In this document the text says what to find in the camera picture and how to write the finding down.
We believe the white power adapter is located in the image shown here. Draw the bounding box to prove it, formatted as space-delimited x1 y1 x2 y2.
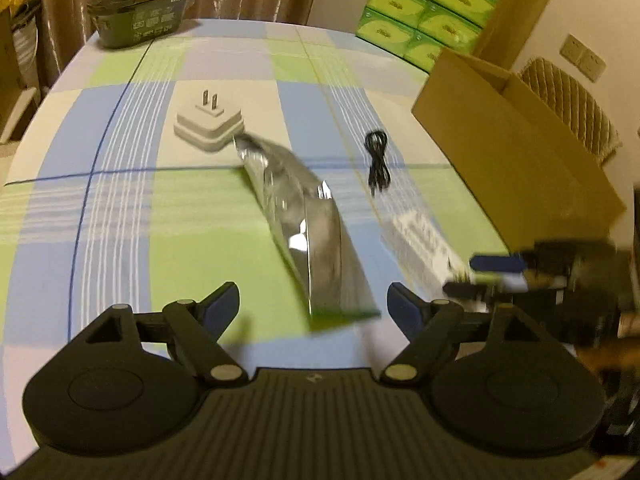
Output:
172 89 246 153

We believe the stack of green tissue boxes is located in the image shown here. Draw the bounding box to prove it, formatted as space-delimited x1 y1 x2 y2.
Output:
356 0 501 73

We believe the silver foil bag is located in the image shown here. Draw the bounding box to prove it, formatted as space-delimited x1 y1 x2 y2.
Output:
232 132 383 332

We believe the cardboard box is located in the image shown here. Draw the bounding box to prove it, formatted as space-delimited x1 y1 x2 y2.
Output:
411 49 628 256

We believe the black cable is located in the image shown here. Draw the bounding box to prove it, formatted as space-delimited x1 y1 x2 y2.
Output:
364 130 393 197

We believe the small white box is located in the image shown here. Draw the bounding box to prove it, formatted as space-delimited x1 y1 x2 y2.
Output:
382 210 476 286

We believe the beige wall socket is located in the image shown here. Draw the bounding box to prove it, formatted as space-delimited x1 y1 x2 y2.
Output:
559 34 607 82

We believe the dark green wrapped food pack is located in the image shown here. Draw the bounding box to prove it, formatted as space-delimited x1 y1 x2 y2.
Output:
86 0 193 51

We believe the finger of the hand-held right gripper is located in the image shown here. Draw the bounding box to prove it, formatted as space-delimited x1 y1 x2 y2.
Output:
471 252 531 275
442 281 523 301

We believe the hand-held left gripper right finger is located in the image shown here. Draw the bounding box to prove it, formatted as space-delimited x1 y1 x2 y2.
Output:
379 281 544 387

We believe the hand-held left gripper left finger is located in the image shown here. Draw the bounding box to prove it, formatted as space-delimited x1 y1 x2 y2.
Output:
85 281 249 389

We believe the grey plastic bag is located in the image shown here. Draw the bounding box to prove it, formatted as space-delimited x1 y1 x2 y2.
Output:
10 0 45 92

